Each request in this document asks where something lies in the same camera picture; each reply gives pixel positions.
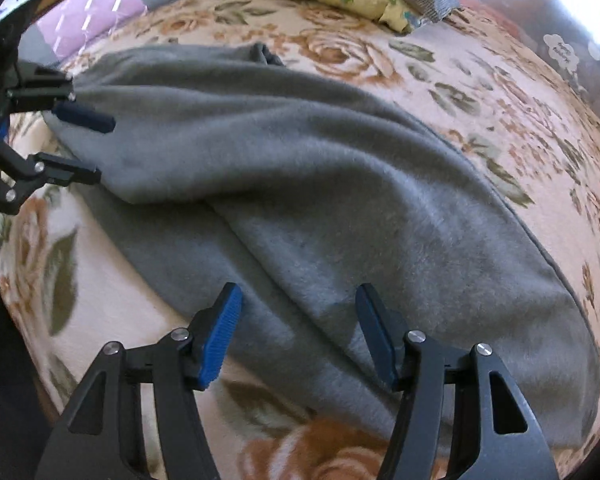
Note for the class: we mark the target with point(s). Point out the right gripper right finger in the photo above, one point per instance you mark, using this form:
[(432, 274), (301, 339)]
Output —
[(495, 434)]

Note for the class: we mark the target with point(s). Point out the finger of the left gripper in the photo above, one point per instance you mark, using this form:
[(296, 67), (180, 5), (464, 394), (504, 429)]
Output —
[(63, 171), (82, 116)]

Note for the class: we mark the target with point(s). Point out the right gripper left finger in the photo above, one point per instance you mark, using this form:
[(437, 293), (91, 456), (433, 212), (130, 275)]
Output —
[(128, 396)]

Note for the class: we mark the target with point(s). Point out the grey fleece pants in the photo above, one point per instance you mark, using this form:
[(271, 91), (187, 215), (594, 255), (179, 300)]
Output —
[(226, 166)]

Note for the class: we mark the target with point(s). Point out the purple grey pillow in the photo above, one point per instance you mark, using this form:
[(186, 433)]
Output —
[(73, 25)]

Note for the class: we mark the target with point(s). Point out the floral bed blanket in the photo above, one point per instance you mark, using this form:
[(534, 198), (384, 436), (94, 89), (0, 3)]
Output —
[(69, 289)]

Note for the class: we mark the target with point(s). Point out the grey bed guard rail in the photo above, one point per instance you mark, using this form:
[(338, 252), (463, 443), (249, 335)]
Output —
[(564, 33)]

